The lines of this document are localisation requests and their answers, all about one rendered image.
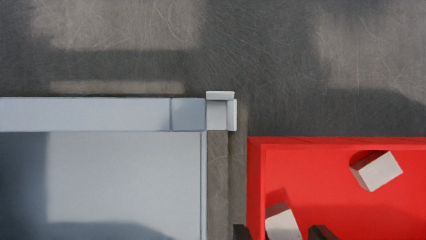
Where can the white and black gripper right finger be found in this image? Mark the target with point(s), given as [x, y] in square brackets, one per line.
[321, 232]

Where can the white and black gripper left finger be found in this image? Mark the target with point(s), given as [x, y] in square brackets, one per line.
[240, 232]

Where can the grey rectangular block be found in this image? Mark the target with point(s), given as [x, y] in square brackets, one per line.
[375, 170]

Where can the red bin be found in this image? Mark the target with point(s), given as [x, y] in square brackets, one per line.
[312, 176]

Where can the dark grey metal block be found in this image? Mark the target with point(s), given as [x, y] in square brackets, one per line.
[280, 223]

